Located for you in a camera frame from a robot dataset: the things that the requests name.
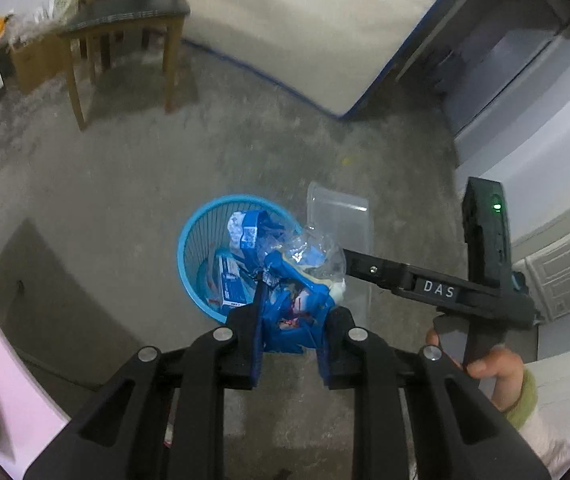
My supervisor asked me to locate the blue toothpaste box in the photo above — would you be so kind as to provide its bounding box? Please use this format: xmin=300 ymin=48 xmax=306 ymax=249
xmin=214 ymin=209 xmax=286 ymax=311

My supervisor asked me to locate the clear zip bag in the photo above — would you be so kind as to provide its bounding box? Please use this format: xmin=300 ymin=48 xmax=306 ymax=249
xmin=279 ymin=226 xmax=347 ymax=304

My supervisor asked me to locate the clear plastic food container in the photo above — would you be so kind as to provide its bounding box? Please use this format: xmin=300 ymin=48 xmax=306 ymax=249
xmin=307 ymin=181 xmax=373 ymax=328

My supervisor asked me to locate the blue plastic trash basket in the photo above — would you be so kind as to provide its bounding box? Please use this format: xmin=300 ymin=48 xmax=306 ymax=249
xmin=177 ymin=194 xmax=302 ymax=324

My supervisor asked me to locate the person right hand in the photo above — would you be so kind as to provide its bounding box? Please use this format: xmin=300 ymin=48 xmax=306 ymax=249
xmin=424 ymin=327 xmax=526 ymax=413

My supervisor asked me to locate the white mattress blue edge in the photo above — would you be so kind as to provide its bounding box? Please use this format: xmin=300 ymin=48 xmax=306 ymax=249
xmin=184 ymin=0 xmax=442 ymax=117

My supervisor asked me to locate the pink table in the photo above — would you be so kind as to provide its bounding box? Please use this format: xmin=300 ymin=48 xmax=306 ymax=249
xmin=0 ymin=329 xmax=69 ymax=479

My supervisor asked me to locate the wooden chair black seat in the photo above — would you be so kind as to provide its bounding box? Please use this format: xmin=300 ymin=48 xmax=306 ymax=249
xmin=56 ymin=0 xmax=189 ymax=130

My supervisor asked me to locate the cardboard box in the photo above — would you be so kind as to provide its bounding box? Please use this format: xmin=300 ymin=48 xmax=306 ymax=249
xmin=10 ymin=34 xmax=67 ymax=94

